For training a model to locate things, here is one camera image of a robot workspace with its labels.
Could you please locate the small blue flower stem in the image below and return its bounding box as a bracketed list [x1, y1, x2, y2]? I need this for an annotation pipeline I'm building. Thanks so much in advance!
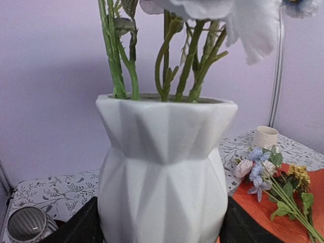
[247, 146, 322, 243]

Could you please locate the white ribbed ceramic vase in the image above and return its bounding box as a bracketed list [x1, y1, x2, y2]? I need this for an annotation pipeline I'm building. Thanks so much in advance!
[96, 94, 237, 242]

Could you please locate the orange tissue paper sheet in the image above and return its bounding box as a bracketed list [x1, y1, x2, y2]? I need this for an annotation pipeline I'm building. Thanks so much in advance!
[232, 163, 324, 243]

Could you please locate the white rose flower stem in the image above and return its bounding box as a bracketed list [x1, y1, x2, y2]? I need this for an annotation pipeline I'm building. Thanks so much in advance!
[261, 145, 283, 177]

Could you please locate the floral patterned tablecloth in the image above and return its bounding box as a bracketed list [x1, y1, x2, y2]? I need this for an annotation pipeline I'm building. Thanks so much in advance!
[10, 129, 324, 218]

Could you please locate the blue hydrangea flower stem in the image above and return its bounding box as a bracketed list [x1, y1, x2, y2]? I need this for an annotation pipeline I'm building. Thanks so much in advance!
[139, 1, 281, 102]

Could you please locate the left aluminium frame post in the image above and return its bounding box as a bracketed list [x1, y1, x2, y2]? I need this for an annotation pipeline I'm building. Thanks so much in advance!
[0, 156, 13, 203]

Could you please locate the right aluminium frame post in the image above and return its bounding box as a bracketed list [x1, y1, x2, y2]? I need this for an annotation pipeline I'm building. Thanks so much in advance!
[268, 10, 285, 127]

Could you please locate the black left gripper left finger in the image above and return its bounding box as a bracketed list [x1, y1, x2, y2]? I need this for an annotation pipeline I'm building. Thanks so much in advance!
[44, 196, 104, 243]

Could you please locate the aluminium frame post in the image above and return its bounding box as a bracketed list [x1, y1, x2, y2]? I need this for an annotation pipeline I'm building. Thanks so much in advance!
[0, 156, 13, 203]
[268, 10, 285, 127]

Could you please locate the yellow small flower sprig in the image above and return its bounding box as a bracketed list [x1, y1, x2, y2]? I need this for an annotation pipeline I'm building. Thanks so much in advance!
[288, 164, 323, 242]

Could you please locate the striped black white cup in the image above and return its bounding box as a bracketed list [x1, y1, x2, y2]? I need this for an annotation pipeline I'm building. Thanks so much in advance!
[7, 206, 58, 242]

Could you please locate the pink rose flower stem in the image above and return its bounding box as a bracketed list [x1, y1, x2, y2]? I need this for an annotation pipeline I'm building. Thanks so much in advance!
[113, 1, 139, 100]

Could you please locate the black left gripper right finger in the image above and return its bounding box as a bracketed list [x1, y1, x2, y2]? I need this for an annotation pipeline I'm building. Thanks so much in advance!
[220, 196, 282, 243]

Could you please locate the cream ceramic mug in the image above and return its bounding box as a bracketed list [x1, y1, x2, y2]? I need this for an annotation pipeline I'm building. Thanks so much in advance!
[253, 126, 279, 149]

